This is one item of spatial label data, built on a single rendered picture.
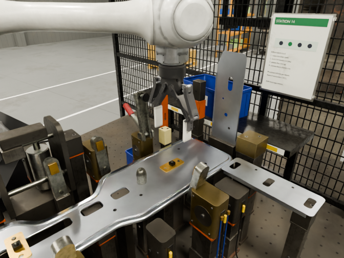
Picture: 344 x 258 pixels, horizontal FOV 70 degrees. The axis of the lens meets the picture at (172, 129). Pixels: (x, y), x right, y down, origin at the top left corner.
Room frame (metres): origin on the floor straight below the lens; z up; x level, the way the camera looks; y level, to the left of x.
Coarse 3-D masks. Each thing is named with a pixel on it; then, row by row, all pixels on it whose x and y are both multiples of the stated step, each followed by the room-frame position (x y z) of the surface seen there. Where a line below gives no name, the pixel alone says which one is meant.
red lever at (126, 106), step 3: (123, 105) 0.87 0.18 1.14; (126, 105) 0.87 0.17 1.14; (129, 105) 0.87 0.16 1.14; (126, 108) 0.86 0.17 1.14; (129, 108) 0.86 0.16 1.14; (126, 111) 0.85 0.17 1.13; (129, 111) 0.85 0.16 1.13; (132, 111) 0.85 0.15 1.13; (129, 114) 0.84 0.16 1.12; (132, 114) 0.84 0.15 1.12; (132, 117) 0.83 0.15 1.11; (135, 117) 0.83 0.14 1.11; (135, 120) 0.82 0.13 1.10; (135, 123) 0.82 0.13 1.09; (138, 126) 0.81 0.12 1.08; (144, 129) 0.80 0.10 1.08; (147, 135) 0.78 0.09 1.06
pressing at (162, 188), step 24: (192, 144) 0.82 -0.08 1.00; (120, 168) 0.66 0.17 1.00; (144, 168) 0.67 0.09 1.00; (192, 168) 0.67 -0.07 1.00; (216, 168) 0.67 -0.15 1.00; (96, 192) 0.55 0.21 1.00; (144, 192) 0.55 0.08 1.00; (168, 192) 0.55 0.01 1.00; (72, 216) 0.46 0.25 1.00; (96, 216) 0.46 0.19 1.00; (120, 216) 0.46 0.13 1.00; (144, 216) 0.47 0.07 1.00; (0, 240) 0.39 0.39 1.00; (48, 240) 0.39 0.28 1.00; (72, 240) 0.39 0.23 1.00; (96, 240) 0.40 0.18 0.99
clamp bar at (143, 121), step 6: (138, 96) 0.79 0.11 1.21; (144, 96) 0.77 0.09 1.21; (138, 102) 0.78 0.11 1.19; (144, 102) 0.81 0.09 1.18; (138, 108) 0.78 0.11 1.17; (144, 108) 0.81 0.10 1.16; (138, 114) 0.79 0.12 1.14; (144, 114) 0.80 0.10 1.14; (138, 120) 0.79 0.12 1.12; (144, 120) 0.80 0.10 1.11; (144, 126) 0.79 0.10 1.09; (144, 132) 0.78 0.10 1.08; (150, 132) 0.79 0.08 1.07; (144, 138) 0.77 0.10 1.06; (150, 138) 0.79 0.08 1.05
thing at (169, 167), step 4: (172, 160) 0.70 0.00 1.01; (176, 160) 0.71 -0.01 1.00; (180, 160) 0.71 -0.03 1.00; (164, 164) 0.69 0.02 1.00; (168, 164) 0.69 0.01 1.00; (172, 164) 0.68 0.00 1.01; (176, 164) 0.69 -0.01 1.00; (180, 164) 0.69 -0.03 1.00; (160, 168) 0.67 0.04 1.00; (168, 168) 0.66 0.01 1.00; (172, 168) 0.66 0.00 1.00
